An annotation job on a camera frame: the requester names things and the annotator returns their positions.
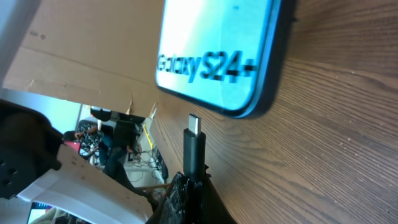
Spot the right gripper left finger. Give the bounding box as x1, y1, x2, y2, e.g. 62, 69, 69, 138
152, 172, 195, 224

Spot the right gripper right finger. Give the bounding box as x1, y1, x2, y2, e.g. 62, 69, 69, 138
194, 165, 237, 224

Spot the black USB-C charging cable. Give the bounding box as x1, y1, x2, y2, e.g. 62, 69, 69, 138
182, 113, 207, 183

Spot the Samsung Galaxy smartphone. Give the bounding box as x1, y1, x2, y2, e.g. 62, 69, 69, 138
155, 0, 297, 119

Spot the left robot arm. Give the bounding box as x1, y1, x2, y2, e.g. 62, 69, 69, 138
1, 100, 153, 223

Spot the cardboard backboard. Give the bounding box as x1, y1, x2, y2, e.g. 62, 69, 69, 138
4, 0, 164, 116

